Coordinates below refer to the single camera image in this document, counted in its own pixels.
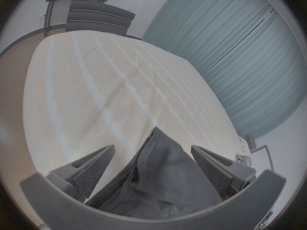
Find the black T-shirt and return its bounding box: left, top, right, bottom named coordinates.
left=84, top=126, right=222, bottom=220

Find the blue-green curtain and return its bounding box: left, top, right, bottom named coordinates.
left=201, top=9, right=307, bottom=139
left=142, top=0, right=274, bottom=76

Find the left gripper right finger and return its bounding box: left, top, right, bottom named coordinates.
left=191, top=145, right=257, bottom=198

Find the white printed pillow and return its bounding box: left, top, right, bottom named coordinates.
left=239, top=137, right=252, bottom=156

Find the bed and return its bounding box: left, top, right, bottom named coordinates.
left=23, top=30, right=274, bottom=201

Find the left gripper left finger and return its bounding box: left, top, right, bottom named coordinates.
left=48, top=145, right=115, bottom=199

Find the black chest of drawers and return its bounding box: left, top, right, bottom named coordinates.
left=65, top=0, right=135, bottom=36

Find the grey bedside table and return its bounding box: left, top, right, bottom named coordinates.
left=236, top=131, right=256, bottom=149

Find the grey garment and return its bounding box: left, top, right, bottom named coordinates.
left=235, top=153, right=253, bottom=166

